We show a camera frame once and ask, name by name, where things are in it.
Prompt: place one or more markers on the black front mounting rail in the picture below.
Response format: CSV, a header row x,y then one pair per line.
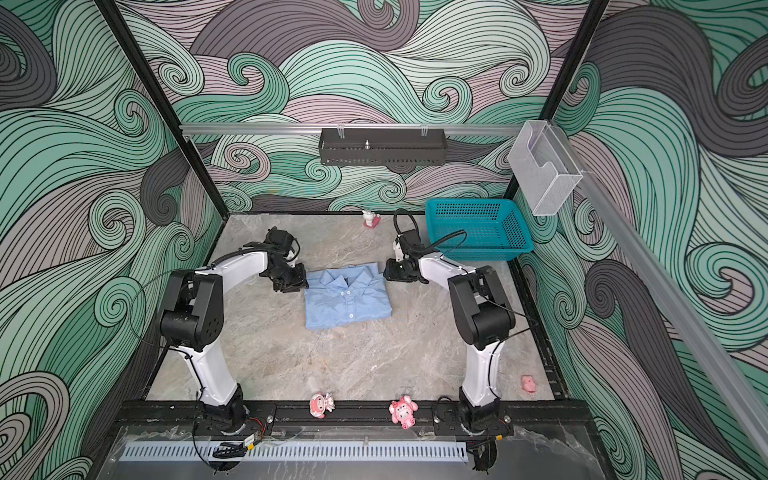
x,y
441,417

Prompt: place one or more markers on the light blue long sleeve shirt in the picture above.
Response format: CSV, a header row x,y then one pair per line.
x,y
342,296

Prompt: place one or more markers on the aluminium right wall rail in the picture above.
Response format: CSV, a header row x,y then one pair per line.
x,y
610,194

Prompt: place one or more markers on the white slotted cable duct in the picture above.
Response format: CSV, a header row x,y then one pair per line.
x,y
302,451

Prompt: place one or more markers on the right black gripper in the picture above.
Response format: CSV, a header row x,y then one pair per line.
x,y
390,271

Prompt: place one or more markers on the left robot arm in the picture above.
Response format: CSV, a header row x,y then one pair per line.
x,y
191,318

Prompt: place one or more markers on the small pink floor toy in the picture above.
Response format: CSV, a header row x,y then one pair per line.
x,y
528,384

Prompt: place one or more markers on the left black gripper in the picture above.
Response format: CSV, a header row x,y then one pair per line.
x,y
299,282

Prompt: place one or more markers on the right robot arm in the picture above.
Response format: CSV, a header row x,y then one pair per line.
x,y
483,314

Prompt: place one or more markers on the aluminium back wall rail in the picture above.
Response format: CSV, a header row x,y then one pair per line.
x,y
276,128

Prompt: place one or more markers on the pink pig plush toy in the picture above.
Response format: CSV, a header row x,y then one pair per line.
x,y
403,411

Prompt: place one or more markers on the black perforated wall tray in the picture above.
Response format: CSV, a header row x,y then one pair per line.
x,y
398,149

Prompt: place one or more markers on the clear acrylic wall box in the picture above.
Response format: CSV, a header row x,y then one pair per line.
x,y
544,163

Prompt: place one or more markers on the teal plastic basket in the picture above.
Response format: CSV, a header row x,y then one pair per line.
x,y
477,229

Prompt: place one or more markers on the aluminium wall rail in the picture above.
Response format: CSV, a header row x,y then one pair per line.
x,y
610,194
276,128

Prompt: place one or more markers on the pink white plush toy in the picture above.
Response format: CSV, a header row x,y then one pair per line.
x,y
320,404

